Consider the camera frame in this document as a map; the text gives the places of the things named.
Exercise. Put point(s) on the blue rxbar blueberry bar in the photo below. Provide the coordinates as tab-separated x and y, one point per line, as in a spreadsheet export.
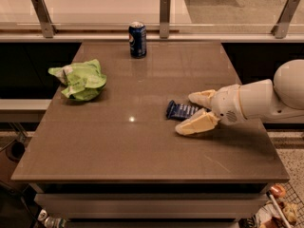
180	112

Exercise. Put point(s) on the blue pepsi can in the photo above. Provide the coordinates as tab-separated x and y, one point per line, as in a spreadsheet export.
137	39

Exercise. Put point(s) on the right metal railing bracket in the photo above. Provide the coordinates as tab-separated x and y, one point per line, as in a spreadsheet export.
281	26

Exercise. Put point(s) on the green crumpled chip bag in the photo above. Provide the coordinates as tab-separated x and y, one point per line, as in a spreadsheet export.
83	81

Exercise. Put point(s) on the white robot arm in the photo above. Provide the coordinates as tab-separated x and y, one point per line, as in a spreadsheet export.
270	100

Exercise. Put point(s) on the dark round stool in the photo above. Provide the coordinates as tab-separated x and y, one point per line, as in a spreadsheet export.
15	151

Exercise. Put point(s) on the middle metal railing bracket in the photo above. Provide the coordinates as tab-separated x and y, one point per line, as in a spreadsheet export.
165	7

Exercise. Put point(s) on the metal railing bracket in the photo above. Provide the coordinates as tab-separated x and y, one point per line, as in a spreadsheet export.
165	7
41	10
281	26

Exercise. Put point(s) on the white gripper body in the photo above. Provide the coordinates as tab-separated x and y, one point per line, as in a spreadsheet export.
226	104

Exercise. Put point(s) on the left metal railing bracket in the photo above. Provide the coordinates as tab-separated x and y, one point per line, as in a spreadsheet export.
41	10

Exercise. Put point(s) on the grey drawer front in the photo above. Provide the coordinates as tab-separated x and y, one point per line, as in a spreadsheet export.
155	206

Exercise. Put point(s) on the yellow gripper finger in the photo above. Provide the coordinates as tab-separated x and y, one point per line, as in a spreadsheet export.
201	121
202	98

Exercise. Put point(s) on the cans under table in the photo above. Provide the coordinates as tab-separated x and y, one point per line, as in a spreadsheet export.
51	222

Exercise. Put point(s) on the wire basket with snacks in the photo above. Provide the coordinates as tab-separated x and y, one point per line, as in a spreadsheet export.
283	209

